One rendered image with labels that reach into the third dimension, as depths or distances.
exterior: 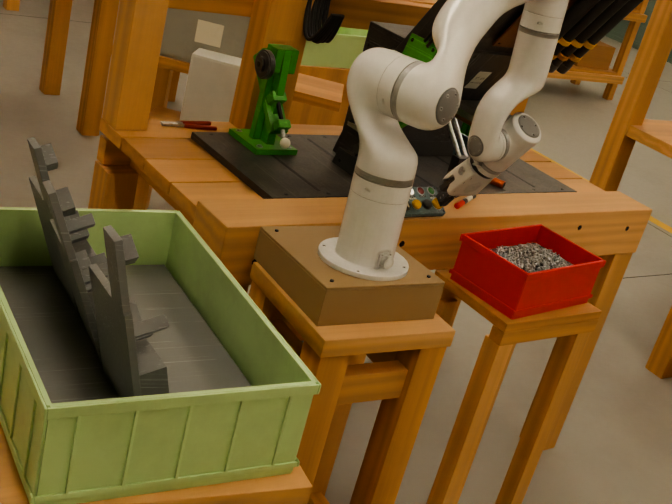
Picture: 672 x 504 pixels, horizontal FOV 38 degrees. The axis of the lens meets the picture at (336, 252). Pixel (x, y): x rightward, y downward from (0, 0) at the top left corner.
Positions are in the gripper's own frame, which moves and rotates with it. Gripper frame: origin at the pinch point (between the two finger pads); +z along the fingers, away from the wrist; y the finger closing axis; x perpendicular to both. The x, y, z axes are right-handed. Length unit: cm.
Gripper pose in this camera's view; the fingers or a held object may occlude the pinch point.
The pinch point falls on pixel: (445, 197)
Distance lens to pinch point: 243.7
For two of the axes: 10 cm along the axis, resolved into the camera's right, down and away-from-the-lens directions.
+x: -3.2, -8.8, 3.5
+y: 8.0, -0.5, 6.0
